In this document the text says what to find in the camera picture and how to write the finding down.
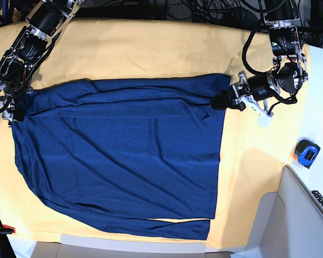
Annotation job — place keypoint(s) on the white cardboard box right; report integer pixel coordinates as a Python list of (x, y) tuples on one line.
[(288, 222)]

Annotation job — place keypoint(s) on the white cardboard box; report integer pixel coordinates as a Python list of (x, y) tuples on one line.
[(288, 222), (76, 246)]

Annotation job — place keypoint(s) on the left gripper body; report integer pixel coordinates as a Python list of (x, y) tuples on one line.
[(252, 92)]

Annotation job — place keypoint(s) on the blue black tape measure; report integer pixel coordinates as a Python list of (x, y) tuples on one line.
[(306, 152)]

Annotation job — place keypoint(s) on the blue long-sleeve T-shirt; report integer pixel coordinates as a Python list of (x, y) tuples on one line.
[(132, 156)]

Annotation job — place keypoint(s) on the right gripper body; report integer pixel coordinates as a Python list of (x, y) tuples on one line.
[(11, 94)]

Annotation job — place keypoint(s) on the red clamp bottom left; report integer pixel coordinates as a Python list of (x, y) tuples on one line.
[(4, 229)]

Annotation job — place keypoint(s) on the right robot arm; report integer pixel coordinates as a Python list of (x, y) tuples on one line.
[(31, 48)]

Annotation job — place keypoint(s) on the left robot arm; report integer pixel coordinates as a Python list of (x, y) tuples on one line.
[(288, 73)]

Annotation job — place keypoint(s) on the black perforated object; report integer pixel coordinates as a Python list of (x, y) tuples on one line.
[(318, 196)]

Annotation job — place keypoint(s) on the yellow table cloth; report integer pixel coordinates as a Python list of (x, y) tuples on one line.
[(252, 157)]

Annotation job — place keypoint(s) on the white cardboard box bottom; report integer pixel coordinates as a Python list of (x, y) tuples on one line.
[(76, 246)]

